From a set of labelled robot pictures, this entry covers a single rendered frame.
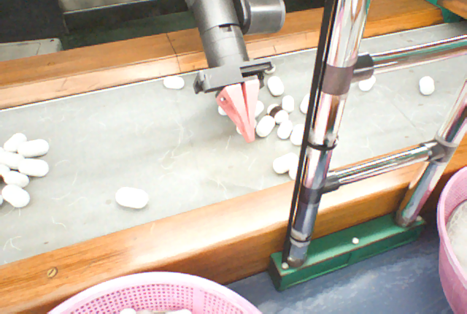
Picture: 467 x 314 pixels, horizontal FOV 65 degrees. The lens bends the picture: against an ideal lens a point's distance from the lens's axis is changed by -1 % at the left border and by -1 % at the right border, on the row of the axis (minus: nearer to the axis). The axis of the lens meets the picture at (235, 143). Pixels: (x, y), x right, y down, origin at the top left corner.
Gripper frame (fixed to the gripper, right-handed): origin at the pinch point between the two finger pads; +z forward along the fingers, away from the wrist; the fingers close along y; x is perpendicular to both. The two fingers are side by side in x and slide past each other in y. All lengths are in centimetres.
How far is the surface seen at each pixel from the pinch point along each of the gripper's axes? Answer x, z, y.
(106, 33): 186, -102, -15
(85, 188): 2.1, 1.1, -21.8
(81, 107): 13.1, -11.9, -21.2
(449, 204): -9.7, 14.8, 19.0
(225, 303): -12.4, 15.5, -10.3
